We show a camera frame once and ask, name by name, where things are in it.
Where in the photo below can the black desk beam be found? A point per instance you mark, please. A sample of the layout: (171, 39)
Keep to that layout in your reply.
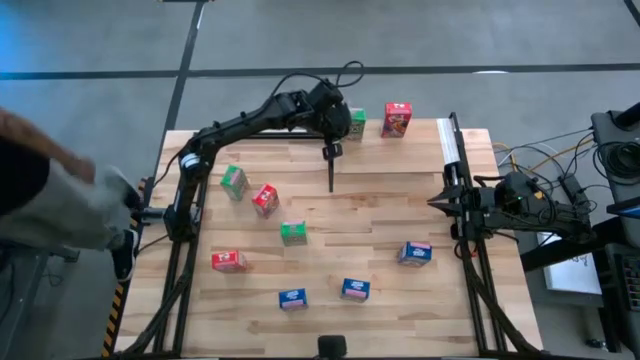
(615, 230)

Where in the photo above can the wooden shelf with black brackets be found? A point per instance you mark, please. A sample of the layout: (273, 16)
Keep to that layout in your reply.
(400, 160)

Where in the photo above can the black aluminium table frame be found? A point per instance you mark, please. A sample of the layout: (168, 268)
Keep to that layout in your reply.
(300, 136)

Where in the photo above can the red Froot Loops cereal box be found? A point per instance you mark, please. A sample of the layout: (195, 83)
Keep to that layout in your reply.
(396, 120)
(266, 198)
(229, 261)

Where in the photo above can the white board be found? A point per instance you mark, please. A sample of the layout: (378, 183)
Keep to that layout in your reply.
(570, 272)

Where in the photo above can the black keyboard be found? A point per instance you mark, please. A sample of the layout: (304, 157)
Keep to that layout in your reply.
(631, 282)

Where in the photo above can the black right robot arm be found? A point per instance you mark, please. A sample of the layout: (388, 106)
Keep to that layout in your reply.
(545, 212)

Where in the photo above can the white plastic strip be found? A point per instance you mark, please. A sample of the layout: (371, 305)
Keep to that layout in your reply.
(448, 142)

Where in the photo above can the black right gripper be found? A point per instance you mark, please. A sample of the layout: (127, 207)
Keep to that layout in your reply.
(477, 210)

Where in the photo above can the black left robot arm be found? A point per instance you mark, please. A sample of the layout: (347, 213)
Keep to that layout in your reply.
(240, 120)

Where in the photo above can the black power adapter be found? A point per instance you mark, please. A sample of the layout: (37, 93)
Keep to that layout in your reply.
(570, 184)

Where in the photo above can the person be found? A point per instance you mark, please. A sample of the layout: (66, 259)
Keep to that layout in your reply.
(50, 200)

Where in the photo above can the green Apple Jacks cereal box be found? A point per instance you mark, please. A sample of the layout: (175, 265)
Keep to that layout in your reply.
(235, 181)
(358, 125)
(293, 231)

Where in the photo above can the blue Frosted Flakes cereal box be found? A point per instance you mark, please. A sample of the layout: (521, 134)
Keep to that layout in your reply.
(415, 253)
(356, 289)
(293, 299)

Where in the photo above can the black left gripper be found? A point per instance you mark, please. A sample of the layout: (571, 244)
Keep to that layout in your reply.
(332, 112)

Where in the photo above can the dark grey side desk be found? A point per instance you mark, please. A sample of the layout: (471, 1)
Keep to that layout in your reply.
(65, 254)

